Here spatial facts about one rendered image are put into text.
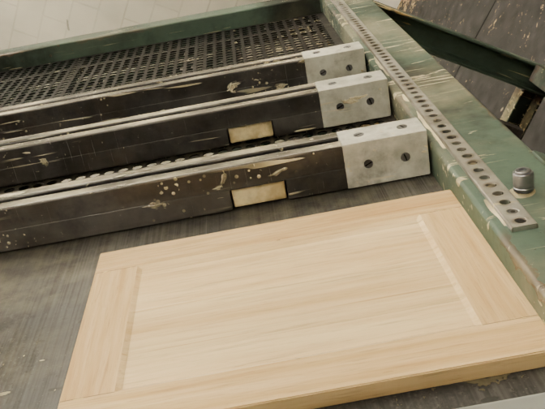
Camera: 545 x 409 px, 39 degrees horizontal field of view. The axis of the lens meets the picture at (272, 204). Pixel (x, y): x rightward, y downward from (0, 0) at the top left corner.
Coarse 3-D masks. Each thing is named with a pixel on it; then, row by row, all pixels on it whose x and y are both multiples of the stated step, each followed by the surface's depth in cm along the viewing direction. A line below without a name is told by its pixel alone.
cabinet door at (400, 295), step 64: (448, 192) 105; (128, 256) 104; (192, 256) 101; (256, 256) 98; (320, 256) 96; (384, 256) 93; (448, 256) 90; (128, 320) 89; (192, 320) 88; (256, 320) 85; (320, 320) 83; (384, 320) 81; (448, 320) 79; (512, 320) 77; (64, 384) 80; (128, 384) 79; (192, 384) 77; (256, 384) 75; (320, 384) 73; (384, 384) 72
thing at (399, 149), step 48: (288, 144) 116; (336, 144) 113; (384, 144) 113; (48, 192) 116; (96, 192) 113; (144, 192) 113; (192, 192) 114; (288, 192) 115; (0, 240) 115; (48, 240) 115
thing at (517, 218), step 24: (336, 0) 216; (360, 24) 185; (384, 48) 162; (408, 96) 132; (432, 120) 120; (456, 144) 111; (480, 168) 102; (504, 192) 94; (504, 216) 89; (528, 216) 88
